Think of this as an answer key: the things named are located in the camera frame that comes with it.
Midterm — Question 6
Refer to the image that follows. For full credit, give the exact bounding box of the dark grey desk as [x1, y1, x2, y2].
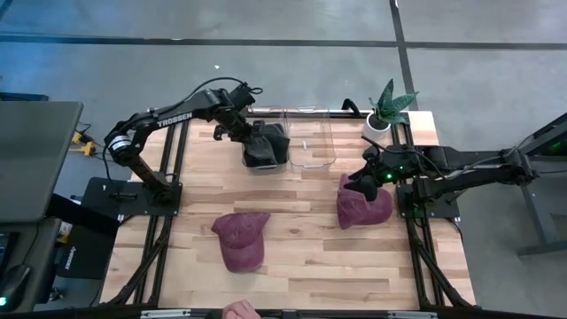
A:
[0, 216, 63, 314]

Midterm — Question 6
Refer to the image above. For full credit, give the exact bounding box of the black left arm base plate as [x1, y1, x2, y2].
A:
[81, 175, 183, 218]

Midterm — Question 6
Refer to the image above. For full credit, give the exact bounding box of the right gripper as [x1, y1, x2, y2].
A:
[343, 145, 408, 203]

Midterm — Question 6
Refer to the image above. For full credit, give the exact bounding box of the person's left hand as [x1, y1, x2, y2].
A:
[221, 300, 262, 319]

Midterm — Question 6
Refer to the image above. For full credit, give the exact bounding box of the maroon corduroy baseball cap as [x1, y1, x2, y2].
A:
[210, 211, 272, 274]
[335, 173, 394, 230]

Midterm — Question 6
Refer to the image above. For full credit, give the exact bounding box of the clear plastic bin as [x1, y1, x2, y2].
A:
[284, 105, 338, 170]
[241, 105, 292, 175]

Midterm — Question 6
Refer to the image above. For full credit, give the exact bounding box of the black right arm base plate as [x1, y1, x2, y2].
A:
[395, 183, 462, 220]

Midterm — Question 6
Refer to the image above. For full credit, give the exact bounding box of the grey metal stand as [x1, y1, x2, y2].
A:
[516, 113, 567, 258]

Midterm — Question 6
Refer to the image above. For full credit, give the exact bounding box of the dark grey baseball cap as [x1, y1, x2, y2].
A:
[265, 121, 291, 166]
[242, 126, 280, 168]

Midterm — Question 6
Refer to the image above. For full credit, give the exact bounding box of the black Trossen controller box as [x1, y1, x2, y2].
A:
[54, 223, 120, 281]

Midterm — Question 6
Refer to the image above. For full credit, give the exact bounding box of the green leafy plant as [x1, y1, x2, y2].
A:
[368, 78, 420, 126]

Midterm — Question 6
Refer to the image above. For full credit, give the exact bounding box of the white plant pot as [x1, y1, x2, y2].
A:
[361, 111, 392, 142]

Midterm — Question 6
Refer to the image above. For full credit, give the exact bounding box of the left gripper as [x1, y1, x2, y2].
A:
[213, 105, 274, 163]

